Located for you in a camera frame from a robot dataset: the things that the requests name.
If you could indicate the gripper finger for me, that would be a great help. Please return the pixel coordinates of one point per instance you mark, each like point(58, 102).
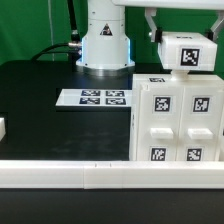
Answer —
point(217, 26)
point(155, 32)

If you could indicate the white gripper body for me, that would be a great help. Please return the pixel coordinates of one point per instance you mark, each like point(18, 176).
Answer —
point(179, 4)

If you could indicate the white cabinet top block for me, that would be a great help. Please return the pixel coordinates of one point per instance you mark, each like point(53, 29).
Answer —
point(187, 51)

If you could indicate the white cabinet body box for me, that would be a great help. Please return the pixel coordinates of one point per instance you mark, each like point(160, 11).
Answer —
point(168, 80)

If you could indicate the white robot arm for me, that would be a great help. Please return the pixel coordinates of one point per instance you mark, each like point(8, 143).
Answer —
point(106, 46)

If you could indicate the white left fence piece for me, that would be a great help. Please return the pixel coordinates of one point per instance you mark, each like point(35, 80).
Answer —
point(2, 128)

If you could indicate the white marker base plate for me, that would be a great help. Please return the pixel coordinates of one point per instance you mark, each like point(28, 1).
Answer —
point(94, 97)

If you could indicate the white front fence rail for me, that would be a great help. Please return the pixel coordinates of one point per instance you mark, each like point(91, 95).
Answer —
point(110, 174)

